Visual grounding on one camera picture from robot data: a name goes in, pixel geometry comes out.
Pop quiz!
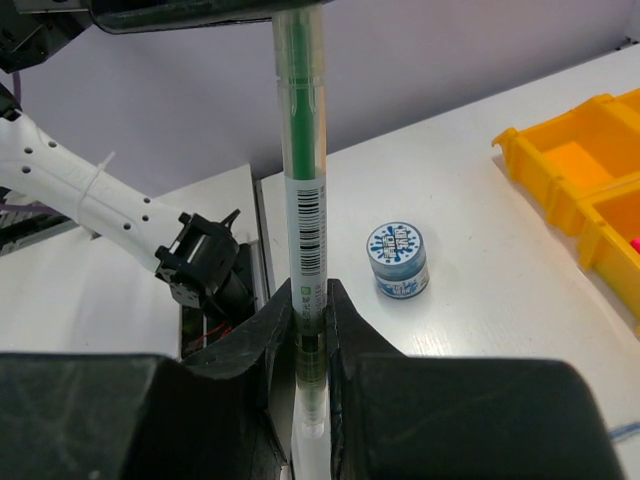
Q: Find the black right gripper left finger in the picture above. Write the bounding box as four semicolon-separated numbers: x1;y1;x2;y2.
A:
184;281;295;479

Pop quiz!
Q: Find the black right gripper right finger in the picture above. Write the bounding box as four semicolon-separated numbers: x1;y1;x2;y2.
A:
325;279;402;479

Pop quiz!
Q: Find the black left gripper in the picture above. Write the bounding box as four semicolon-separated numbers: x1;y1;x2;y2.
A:
1;0;318;74

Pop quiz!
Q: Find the blue white tape roll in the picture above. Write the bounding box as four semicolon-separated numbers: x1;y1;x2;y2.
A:
366;222;430;300

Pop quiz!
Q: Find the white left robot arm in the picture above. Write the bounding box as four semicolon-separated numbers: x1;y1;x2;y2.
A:
1;1;327;327

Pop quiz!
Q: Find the orange four-compartment plastic bin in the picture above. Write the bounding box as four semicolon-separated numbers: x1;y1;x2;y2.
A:
492;90;639;315

